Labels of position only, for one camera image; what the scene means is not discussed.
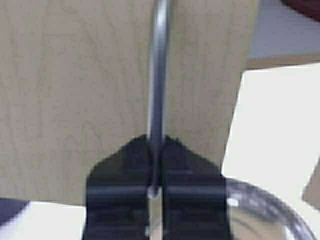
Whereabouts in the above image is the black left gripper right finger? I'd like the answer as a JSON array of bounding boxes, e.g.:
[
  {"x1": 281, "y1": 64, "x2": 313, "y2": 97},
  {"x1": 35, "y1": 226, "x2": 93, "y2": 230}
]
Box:
[{"x1": 161, "y1": 136, "x2": 232, "y2": 240}]

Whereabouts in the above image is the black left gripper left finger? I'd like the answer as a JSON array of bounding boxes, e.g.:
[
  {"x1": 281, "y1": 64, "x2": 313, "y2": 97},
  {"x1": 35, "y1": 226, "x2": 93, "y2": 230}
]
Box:
[{"x1": 83, "y1": 134, "x2": 151, "y2": 240}]

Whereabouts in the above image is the large steel bowl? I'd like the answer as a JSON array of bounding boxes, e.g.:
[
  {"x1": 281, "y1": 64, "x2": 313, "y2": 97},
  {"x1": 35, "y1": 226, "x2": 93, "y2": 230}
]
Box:
[{"x1": 225, "y1": 177, "x2": 320, "y2": 240}]

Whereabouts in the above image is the wooden cabinet door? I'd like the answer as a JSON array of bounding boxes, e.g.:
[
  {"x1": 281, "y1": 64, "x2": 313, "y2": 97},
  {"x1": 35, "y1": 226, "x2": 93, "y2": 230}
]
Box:
[{"x1": 0, "y1": 0, "x2": 260, "y2": 205}]

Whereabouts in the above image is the steel cabinet handle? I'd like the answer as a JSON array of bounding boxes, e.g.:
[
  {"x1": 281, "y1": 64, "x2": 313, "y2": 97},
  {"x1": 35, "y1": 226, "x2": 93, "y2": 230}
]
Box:
[{"x1": 147, "y1": 0, "x2": 172, "y2": 198}]

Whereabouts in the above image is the wooden cabinet shelf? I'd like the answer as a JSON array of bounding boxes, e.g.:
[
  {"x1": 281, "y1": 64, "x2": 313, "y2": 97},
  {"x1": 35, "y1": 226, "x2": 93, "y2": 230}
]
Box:
[{"x1": 245, "y1": 52, "x2": 320, "y2": 70}]

